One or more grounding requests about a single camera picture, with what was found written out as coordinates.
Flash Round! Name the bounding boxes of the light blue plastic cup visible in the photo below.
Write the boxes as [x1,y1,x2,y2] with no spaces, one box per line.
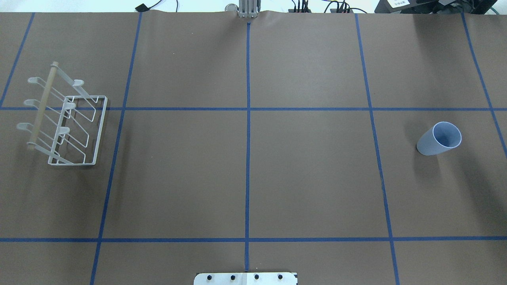
[416,122,462,156]

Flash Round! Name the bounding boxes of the black equipment box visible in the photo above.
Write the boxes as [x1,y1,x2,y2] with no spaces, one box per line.
[374,0,497,15]

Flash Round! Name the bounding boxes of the aluminium frame post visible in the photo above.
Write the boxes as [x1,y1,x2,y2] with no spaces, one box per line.
[238,0,261,18]

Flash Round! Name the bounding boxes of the black cable hub left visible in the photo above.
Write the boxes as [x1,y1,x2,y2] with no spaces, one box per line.
[288,0,312,14]

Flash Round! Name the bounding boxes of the black cable hub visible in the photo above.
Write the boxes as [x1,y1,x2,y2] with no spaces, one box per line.
[330,0,353,14]
[288,0,312,14]

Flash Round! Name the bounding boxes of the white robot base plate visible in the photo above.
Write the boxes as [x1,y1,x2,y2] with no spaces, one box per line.
[193,272,298,285]

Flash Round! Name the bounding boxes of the black cable hub right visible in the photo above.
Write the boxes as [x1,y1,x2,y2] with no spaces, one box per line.
[330,0,353,14]

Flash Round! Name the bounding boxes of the black device with cable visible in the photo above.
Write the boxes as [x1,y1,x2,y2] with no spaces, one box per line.
[135,4,151,13]

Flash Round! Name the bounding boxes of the white wire cup holder rack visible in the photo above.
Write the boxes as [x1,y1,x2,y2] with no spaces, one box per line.
[16,62,108,166]

